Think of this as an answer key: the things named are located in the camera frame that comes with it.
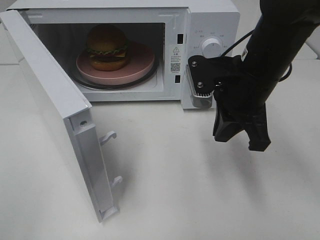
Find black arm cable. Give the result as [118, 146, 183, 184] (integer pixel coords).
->
[219, 29, 255, 59]

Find white microwave door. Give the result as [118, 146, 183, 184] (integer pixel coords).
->
[0, 10, 122, 222]

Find pink round plate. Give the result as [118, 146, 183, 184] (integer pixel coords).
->
[75, 42, 156, 86]

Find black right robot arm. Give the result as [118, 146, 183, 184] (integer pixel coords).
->
[213, 0, 320, 152]

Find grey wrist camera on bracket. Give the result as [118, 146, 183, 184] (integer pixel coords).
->
[186, 55, 241, 109]

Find white microwave oven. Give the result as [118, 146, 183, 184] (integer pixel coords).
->
[6, 0, 240, 109]

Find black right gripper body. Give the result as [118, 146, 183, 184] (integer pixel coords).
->
[212, 56, 269, 125]

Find toy burger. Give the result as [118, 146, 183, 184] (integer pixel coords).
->
[86, 23, 130, 71]

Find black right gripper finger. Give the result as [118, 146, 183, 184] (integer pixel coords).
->
[244, 121, 271, 152]
[212, 109, 244, 143]

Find glass microwave turntable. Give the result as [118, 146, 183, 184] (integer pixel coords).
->
[70, 60, 159, 91]

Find white upper microwave knob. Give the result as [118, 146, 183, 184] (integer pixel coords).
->
[199, 36, 223, 59]

